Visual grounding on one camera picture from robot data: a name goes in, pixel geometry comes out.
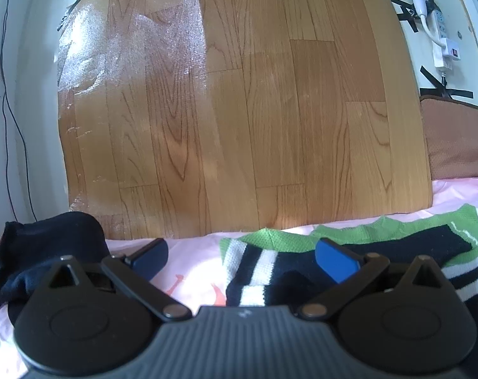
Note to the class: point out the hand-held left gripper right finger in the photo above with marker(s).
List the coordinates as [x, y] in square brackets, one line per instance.
[335, 260]

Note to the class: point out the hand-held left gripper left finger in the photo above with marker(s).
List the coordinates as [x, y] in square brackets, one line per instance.
[150, 258]

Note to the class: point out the navy green striped knit sweater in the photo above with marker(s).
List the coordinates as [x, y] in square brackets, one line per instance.
[400, 244]

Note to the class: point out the pink printed bedsheet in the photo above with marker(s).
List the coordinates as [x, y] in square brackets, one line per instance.
[191, 284]

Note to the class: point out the folded dark navy garment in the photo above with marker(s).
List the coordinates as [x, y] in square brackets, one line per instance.
[45, 241]

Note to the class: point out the brown mesh cushion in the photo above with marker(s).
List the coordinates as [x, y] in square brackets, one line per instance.
[456, 142]

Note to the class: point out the wood-pattern vinyl sheet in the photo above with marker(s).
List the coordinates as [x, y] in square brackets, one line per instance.
[243, 98]

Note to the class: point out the black tape cross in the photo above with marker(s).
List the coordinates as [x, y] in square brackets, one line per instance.
[410, 12]
[448, 87]

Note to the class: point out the white power strip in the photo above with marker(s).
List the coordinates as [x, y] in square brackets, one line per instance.
[440, 57]

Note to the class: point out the white plug adapter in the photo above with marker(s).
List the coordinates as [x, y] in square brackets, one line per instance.
[453, 50]

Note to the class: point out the black tape strip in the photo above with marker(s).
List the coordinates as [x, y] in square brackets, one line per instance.
[71, 12]

